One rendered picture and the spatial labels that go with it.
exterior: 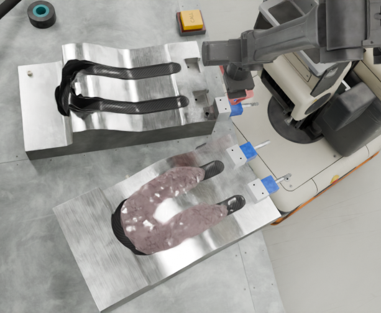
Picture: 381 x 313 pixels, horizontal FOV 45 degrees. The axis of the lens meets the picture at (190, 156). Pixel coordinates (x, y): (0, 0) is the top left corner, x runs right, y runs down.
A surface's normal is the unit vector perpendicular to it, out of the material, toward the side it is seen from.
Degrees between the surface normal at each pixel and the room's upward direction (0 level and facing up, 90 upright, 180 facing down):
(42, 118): 0
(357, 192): 0
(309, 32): 88
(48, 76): 0
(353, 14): 34
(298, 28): 88
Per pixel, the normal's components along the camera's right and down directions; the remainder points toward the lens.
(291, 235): 0.11, -0.40
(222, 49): 0.08, 0.14
